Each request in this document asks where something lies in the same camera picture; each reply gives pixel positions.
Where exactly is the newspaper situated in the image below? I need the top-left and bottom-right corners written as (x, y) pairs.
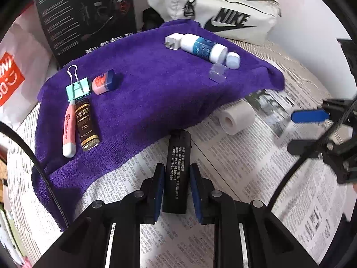
top-left (7, 40), bottom-right (348, 268)

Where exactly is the white tape roll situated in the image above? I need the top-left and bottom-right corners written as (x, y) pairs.
top-left (218, 99), bottom-right (255, 136)

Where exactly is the purple towel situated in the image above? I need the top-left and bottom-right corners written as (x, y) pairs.
top-left (31, 19), bottom-right (285, 232)

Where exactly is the white plastic bag red logo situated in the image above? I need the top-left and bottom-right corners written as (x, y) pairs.
top-left (0, 14), bottom-right (60, 130)

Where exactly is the black headset box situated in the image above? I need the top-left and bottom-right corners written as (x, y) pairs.
top-left (33, 0), bottom-right (138, 67)

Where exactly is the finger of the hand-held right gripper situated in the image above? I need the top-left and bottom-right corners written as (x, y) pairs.
top-left (287, 138), bottom-right (357, 163)
top-left (291, 98), bottom-right (357, 123)

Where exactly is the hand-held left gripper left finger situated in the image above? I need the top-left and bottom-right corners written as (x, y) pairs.
top-left (33, 163), bottom-right (166, 268)

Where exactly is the white bottle blue label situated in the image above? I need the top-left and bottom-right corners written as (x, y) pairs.
top-left (181, 33), bottom-right (228, 64)

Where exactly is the small round white case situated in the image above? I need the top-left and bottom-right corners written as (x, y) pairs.
top-left (225, 52), bottom-right (241, 70)

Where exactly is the pink pen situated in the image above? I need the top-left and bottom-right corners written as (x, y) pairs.
top-left (62, 100), bottom-right (77, 158)

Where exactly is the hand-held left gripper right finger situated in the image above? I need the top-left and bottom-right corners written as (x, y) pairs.
top-left (190, 163), bottom-right (318, 268)

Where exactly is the white charger plug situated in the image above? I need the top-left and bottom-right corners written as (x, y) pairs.
top-left (163, 33), bottom-right (183, 51)

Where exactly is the black cable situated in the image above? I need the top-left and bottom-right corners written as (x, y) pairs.
top-left (0, 121), bottom-right (70, 231)
top-left (266, 93), bottom-right (357, 210)

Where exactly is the black tube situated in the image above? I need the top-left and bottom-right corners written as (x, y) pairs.
top-left (162, 130), bottom-right (191, 214)

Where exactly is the small brown bottle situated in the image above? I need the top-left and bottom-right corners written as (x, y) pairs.
top-left (75, 98), bottom-right (100, 152)

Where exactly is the green binder clip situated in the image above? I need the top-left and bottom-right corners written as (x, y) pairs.
top-left (65, 65), bottom-right (92, 102)

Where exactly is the striped bedsheet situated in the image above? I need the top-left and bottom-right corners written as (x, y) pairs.
top-left (226, 38), bottom-right (332, 104)

